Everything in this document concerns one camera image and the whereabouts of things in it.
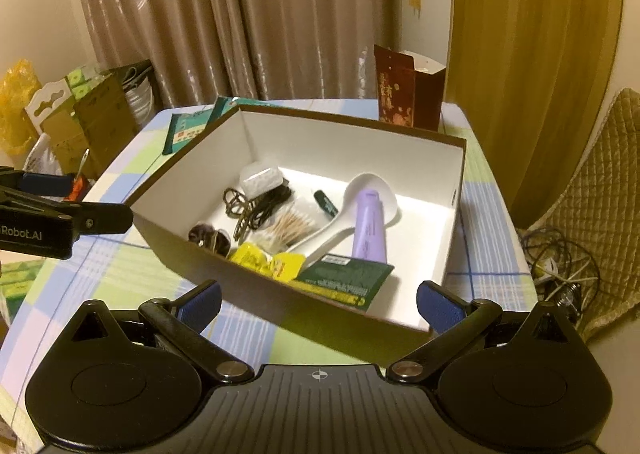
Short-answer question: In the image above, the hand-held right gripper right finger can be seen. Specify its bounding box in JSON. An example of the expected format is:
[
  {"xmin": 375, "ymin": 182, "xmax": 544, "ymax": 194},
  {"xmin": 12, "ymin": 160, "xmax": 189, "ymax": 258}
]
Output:
[{"xmin": 385, "ymin": 280, "xmax": 576, "ymax": 382}]

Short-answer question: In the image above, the purple tube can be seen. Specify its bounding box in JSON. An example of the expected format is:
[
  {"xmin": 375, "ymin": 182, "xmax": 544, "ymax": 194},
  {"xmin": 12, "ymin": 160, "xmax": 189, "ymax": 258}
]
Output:
[{"xmin": 351, "ymin": 189, "xmax": 390, "ymax": 262}]

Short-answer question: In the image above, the green tissue box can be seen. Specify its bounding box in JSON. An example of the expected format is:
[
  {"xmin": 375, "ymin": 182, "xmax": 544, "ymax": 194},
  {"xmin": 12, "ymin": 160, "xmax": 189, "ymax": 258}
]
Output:
[{"xmin": 67, "ymin": 63, "xmax": 113, "ymax": 98}]

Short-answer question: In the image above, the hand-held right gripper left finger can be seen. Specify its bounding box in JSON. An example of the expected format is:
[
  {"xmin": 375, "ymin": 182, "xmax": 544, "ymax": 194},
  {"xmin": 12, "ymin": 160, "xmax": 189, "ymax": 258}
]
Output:
[{"xmin": 67, "ymin": 279, "xmax": 256, "ymax": 383}]

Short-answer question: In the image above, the tangle of cables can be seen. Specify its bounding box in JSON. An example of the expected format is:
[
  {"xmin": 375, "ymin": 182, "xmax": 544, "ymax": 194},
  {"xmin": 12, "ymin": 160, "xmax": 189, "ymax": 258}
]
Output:
[{"xmin": 520, "ymin": 227, "xmax": 601, "ymax": 315}]

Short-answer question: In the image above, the small dark green tube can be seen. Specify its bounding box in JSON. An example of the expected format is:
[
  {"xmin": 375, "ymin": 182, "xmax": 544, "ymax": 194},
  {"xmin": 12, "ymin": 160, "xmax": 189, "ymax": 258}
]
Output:
[{"xmin": 312, "ymin": 189, "xmax": 340, "ymax": 217}]

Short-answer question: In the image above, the white cutout cardboard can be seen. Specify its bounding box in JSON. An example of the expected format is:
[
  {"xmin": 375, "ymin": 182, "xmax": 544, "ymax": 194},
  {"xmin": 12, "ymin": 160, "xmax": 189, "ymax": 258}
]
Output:
[{"xmin": 25, "ymin": 79, "xmax": 73, "ymax": 135}]

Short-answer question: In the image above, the brown carton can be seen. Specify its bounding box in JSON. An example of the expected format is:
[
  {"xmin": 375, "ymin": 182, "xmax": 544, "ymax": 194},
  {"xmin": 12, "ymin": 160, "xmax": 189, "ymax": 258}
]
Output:
[{"xmin": 37, "ymin": 84, "xmax": 138, "ymax": 175}]

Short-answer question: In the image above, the yellow sachet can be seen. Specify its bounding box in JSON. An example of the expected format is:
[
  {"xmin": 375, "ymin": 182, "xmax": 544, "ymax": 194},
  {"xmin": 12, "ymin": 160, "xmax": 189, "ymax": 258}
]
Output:
[
  {"xmin": 267, "ymin": 251, "xmax": 307, "ymax": 281},
  {"xmin": 229, "ymin": 241, "xmax": 273, "ymax": 276}
]

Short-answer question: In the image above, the chair with quilted cover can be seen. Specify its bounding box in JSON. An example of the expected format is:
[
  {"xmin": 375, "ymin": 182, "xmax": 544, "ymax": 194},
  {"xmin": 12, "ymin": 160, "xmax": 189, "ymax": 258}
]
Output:
[{"xmin": 517, "ymin": 88, "xmax": 640, "ymax": 340}]

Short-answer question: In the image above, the brown velvet scrunchie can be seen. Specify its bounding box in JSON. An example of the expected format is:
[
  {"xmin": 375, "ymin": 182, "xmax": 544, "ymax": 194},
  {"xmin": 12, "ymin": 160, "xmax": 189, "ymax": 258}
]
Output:
[{"xmin": 188, "ymin": 221, "xmax": 232, "ymax": 252}]

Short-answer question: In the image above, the yellow plastic bag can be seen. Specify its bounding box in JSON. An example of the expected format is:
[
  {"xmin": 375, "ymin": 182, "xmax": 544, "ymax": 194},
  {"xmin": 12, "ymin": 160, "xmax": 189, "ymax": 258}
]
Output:
[{"xmin": 0, "ymin": 59, "xmax": 43, "ymax": 155}]

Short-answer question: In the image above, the golden curtain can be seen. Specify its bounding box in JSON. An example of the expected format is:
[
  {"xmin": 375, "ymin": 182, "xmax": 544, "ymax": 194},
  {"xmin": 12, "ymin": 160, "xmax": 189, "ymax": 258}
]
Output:
[{"xmin": 445, "ymin": 0, "xmax": 626, "ymax": 230}]

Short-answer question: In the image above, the dark green sachet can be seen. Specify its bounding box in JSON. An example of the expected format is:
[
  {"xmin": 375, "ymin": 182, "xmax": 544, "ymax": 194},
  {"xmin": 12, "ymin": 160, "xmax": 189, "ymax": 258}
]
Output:
[{"xmin": 295, "ymin": 253, "xmax": 396, "ymax": 312}]

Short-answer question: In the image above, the white rice spoon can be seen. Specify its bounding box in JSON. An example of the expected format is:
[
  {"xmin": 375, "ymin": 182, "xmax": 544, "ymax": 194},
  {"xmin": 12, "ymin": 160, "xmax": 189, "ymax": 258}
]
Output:
[{"xmin": 287, "ymin": 173, "xmax": 401, "ymax": 255}]

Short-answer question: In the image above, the green tissue pack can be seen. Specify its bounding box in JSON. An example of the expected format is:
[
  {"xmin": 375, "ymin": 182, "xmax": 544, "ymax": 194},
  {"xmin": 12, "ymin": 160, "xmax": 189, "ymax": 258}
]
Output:
[{"xmin": 0, "ymin": 259, "xmax": 46, "ymax": 307}]

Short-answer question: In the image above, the beige patterned curtain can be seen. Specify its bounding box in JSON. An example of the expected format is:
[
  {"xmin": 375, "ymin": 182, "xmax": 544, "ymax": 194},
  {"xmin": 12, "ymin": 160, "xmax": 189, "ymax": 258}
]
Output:
[{"xmin": 70, "ymin": 0, "xmax": 416, "ymax": 110}]

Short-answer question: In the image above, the brown cardboard box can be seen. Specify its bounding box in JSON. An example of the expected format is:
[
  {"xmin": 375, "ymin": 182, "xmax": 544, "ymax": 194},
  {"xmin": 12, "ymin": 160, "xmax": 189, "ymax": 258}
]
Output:
[{"xmin": 129, "ymin": 103, "xmax": 468, "ymax": 335}]

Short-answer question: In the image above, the dark hair claw clip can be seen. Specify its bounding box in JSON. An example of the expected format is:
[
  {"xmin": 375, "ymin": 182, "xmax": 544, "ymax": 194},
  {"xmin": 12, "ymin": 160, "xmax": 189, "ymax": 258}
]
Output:
[{"xmin": 222, "ymin": 187, "xmax": 271, "ymax": 240}]

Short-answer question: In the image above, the red-brown gift box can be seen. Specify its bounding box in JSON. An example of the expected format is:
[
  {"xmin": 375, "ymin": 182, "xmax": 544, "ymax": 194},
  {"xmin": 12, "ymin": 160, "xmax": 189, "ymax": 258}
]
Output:
[{"xmin": 374, "ymin": 44, "xmax": 447, "ymax": 132}]

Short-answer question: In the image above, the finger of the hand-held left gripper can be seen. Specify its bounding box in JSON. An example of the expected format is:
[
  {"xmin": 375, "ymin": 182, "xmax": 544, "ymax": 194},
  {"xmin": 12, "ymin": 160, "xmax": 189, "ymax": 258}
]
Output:
[
  {"xmin": 0, "ymin": 187, "xmax": 135, "ymax": 237},
  {"xmin": 0, "ymin": 167, "xmax": 77, "ymax": 201}
]

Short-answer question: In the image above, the bag of cotton swabs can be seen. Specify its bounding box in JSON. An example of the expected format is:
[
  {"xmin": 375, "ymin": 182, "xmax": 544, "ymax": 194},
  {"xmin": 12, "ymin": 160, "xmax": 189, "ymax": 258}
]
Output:
[{"xmin": 252, "ymin": 207, "xmax": 321, "ymax": 252}]

